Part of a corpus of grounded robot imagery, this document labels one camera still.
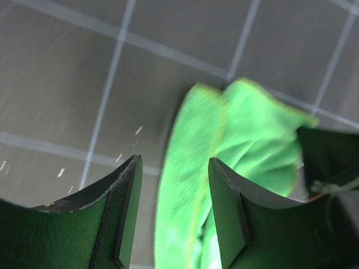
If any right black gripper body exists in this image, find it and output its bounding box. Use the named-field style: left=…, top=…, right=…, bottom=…
left=297, top=127, right=358, bottom=196

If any green towel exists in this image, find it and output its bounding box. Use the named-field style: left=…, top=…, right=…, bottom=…
left=154, top=78, right=318, bottom=268

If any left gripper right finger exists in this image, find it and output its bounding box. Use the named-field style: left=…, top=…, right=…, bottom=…
left=208, top=157, right=309, bottom=269

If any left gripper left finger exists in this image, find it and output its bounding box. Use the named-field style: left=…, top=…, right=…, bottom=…
left=31, top=155, right=142, bottom=268

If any black grid mat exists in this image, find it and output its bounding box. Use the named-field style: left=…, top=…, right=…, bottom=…
left=1, top=1, right=358, bottom=268

